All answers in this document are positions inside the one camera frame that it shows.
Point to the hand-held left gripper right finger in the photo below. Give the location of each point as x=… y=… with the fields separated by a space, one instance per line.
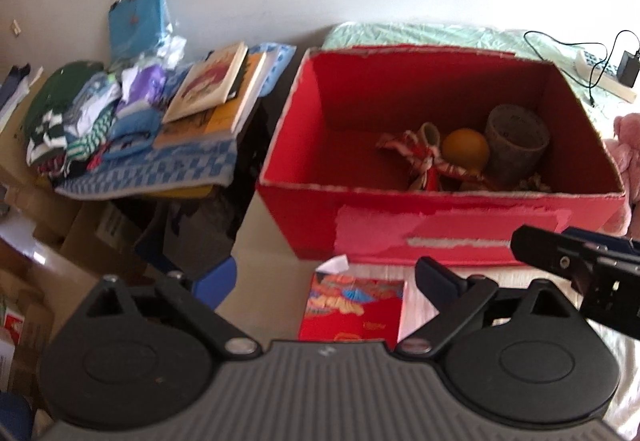
x=437 y=279

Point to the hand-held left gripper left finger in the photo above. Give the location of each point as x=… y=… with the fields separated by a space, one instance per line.
x=217 y=282

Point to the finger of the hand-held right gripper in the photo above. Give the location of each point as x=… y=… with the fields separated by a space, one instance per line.
x=607 y=241
x=550 y=248

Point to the red cardboard box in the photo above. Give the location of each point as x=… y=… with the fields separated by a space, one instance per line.
x=450 y=231

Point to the brown pine cone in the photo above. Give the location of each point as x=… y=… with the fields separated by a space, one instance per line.
x=535 y=183

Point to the red patterned tissue box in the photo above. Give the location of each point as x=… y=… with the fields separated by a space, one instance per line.
x=350 y=306

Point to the brown packing tape roll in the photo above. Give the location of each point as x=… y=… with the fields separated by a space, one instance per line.
x=510 y=156

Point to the brown wooden gourd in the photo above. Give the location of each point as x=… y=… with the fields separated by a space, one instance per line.
x=465 y=148

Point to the cream bedsheet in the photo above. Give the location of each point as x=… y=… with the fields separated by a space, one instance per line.
x=280 y=291

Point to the pink plush toy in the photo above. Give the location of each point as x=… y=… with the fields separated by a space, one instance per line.
x=627 y=146

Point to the blue checkered cloth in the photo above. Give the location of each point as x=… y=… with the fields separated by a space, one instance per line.
x=175 y=171

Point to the white power strip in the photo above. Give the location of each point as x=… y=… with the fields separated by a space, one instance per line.
x=607 y=81

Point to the stack of books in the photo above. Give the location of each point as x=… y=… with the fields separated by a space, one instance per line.
x=225 y=121

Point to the brown cardboard box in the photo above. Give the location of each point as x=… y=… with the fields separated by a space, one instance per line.
x=60 y=231

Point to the cream book with red picture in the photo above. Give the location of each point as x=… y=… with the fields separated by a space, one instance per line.
x=205 y=81

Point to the purple package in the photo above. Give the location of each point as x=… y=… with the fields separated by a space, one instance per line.
x=147 y=81

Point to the crumpled white plastic bag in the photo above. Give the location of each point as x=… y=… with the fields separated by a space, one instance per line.
x=170 y=51

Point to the dark green garment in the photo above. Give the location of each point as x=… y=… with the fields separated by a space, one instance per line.
x=55 y=96

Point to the blue plastic-wrapped package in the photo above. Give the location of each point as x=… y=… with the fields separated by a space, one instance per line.
x=135 y=26

